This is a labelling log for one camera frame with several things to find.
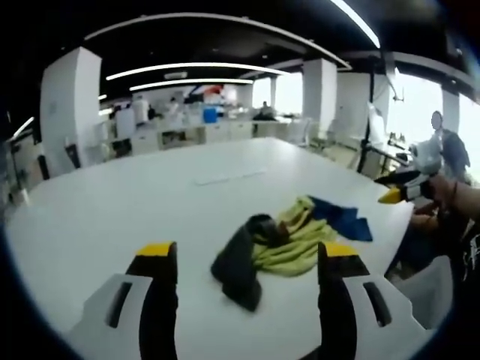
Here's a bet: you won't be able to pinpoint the blue bin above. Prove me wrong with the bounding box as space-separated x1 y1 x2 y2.
202 105 221 124

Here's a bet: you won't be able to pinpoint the long ceiling light strip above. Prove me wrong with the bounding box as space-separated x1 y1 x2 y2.
329 0 382 49
106 61 292 82
129 77 255 92

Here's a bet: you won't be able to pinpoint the person's black printed shirt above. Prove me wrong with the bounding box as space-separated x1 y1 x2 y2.
444 219 480 316

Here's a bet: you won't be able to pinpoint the white counter cabinets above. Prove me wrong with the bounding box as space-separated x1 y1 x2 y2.
129 120 254 154

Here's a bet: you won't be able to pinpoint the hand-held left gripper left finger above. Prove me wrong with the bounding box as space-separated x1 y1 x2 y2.
68 241 179 360

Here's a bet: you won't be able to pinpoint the person's right hand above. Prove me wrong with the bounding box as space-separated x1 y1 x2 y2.
426 173 461 221

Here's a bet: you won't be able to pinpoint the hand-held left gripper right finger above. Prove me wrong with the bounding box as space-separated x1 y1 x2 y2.
316 241 429 360

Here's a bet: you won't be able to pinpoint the black stand pole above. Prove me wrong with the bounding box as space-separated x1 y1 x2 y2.
355 55 380 174

